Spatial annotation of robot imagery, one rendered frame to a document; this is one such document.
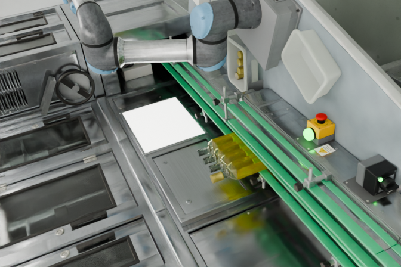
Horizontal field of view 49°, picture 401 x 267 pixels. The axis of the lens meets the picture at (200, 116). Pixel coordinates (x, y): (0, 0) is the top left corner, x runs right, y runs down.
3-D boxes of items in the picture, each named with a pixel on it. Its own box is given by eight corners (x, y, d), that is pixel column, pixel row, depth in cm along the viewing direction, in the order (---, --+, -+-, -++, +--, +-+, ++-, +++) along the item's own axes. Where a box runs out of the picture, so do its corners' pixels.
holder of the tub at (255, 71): (245, 84, 215) (231, 89, 212) (243, 31, 200) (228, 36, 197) (263, 100, 201) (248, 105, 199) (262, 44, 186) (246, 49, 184)
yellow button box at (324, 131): (322, 129, 163) (305, 136, 161) (324, 112, 159) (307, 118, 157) (335, 139, 158) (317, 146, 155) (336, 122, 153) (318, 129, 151)
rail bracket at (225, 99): (238, 113, 197) (213, 121, 194) (237, 80, 188) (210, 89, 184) (242, 117, 195) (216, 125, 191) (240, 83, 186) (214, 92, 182)
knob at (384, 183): (390, 185, 134) (398, 192, 131) (378, 191, 132) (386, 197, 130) (392, 174, 131) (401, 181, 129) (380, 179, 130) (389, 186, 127)
